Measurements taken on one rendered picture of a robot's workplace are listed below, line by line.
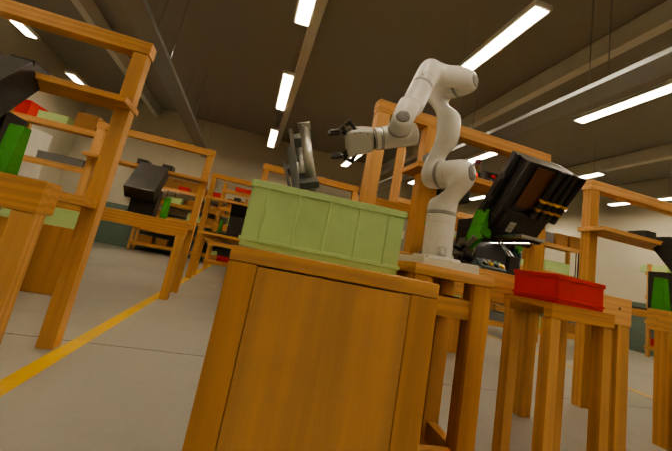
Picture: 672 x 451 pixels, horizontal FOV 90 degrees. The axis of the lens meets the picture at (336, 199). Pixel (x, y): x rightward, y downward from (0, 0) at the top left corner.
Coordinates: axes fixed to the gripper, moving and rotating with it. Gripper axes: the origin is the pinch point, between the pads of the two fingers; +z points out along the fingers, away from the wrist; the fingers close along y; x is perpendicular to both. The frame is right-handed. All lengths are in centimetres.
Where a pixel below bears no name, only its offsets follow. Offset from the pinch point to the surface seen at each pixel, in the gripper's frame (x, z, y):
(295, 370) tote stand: 69, 19, -21
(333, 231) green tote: 45.3, 5.3, -2.1
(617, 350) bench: 28, -144, -132
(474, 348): 50, -40, -63
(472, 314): 42, -42, -54
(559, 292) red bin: 32, -86, -64
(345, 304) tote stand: 60, 5, -13
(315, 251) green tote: 49, 11, -5
